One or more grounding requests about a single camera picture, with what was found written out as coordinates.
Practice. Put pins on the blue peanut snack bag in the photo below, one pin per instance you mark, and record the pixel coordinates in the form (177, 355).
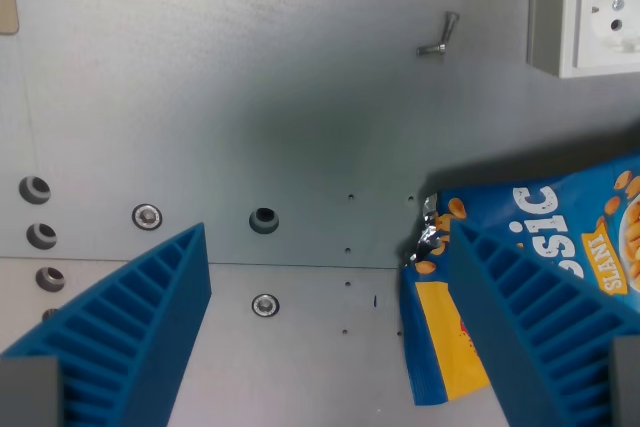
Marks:
(500, 207)

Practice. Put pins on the hex bolt with washer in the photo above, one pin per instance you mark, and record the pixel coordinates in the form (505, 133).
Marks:
(147, 216)
(265, 305)

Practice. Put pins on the silver cap head bolt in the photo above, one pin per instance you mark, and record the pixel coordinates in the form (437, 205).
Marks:
(431, 50)

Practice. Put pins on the white power socket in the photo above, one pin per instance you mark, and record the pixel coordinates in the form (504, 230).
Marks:
(607, 7)

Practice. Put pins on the grey socket mounting box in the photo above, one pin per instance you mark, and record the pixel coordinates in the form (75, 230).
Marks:
(544, 7)

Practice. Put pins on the silver flared head bolt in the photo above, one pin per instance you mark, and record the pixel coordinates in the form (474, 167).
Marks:
(449, 26)

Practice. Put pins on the grey bushing in hole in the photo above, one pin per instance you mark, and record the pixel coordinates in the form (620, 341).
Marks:
(50, 278)

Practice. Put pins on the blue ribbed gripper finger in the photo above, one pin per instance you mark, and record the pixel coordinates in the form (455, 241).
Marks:
(545, 327)
(135, 307)

